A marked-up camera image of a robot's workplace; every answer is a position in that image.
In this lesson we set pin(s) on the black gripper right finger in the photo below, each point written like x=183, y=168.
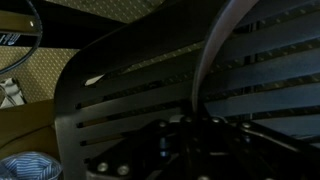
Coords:
x=216, y=131

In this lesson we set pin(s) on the black slatted office chair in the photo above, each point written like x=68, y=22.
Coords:
x=140, y=43

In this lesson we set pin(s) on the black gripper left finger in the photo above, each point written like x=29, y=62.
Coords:
x=189, y=128

